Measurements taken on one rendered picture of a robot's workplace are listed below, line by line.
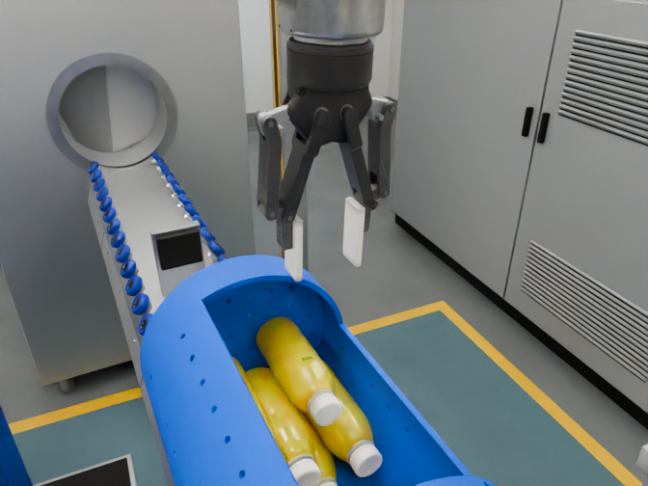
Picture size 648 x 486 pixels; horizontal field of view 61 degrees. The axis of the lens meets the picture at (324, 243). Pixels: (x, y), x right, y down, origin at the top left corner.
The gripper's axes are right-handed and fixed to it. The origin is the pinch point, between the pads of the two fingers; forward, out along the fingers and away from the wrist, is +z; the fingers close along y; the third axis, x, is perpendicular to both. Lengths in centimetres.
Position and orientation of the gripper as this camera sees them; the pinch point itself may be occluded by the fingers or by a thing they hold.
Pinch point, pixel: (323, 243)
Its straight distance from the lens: 56.7
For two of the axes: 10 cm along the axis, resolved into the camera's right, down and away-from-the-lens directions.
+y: -8.9, 2.0, -4.0
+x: 4.5, 4.6, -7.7
